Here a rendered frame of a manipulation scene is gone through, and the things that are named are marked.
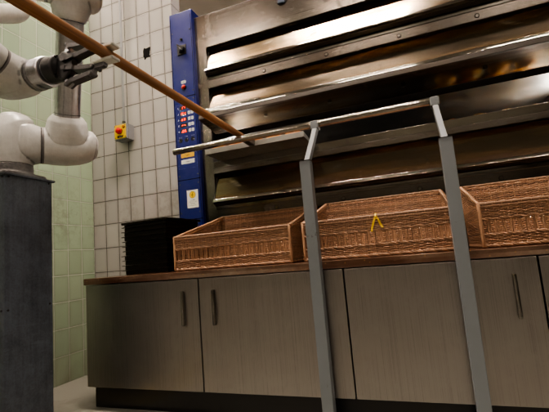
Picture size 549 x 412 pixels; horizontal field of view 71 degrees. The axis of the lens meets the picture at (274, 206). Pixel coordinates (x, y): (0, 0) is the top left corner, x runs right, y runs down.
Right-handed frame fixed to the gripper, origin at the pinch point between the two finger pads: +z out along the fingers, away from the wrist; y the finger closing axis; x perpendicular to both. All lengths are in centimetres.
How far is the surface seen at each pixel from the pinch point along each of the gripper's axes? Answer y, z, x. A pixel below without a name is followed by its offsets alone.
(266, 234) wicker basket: 49, 18, -66
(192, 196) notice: 21, -44, -114
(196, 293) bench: 71, -13, -62
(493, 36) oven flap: -35, 118, -115
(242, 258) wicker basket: 58, 6, -67
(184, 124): -23, -48, -114
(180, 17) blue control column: -91, -46, -114
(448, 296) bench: 75, 82, -61
